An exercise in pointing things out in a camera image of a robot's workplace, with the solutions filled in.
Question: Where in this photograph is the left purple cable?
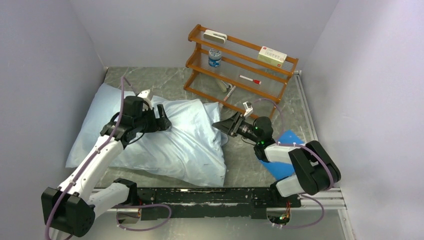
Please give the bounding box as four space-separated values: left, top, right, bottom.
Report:
43 76 173 240

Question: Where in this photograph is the white red carton box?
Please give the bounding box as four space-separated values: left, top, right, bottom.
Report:
257 46 287 68

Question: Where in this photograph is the orange wooden shelf rack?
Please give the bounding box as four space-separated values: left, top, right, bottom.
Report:
183 24 299 111

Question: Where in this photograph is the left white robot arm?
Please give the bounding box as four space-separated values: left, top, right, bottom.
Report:
41 94 172 240

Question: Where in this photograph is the white eraser box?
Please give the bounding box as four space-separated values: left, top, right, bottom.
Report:
203 29 228 44

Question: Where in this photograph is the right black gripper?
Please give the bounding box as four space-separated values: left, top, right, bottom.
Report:
212 110 261 144

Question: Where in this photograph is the blue white round jar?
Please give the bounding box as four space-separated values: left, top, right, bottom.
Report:
208 48 222 68

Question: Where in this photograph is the light blue pillowcase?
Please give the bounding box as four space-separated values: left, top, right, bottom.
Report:
65 84 228 187

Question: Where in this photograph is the pink white marker pen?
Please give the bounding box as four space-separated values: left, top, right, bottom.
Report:
223 86 236 102

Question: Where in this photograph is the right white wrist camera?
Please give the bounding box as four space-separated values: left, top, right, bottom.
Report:
243 101 254 118

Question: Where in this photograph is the red white marker pen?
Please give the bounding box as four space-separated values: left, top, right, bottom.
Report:
239 75 262 85

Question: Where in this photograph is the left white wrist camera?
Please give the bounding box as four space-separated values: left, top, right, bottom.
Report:
137 89 153 110

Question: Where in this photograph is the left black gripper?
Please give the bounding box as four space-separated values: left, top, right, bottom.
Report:
133 104 171 134

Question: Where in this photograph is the blue foam pad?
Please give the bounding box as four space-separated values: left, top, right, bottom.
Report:
259 130 304 180

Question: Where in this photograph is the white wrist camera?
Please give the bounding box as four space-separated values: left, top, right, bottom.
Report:
243 101 254 118
137 89 153 110

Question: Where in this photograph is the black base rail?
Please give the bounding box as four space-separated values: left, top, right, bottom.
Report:
123 187 301 221

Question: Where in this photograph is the beige stapler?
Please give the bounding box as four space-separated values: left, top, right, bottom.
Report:
215 78 233 93

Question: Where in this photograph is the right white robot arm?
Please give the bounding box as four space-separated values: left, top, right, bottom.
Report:
212 112 342 207

